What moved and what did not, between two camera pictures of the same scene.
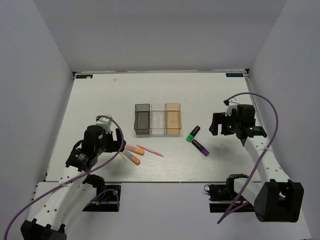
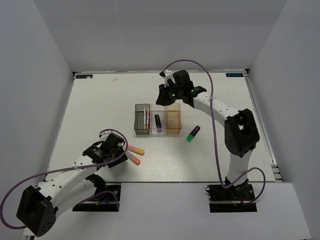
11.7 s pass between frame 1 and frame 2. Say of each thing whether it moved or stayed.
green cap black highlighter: stayed
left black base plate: stayed
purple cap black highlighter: moved
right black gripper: moved
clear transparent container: stayed
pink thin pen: moved
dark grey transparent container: stayed
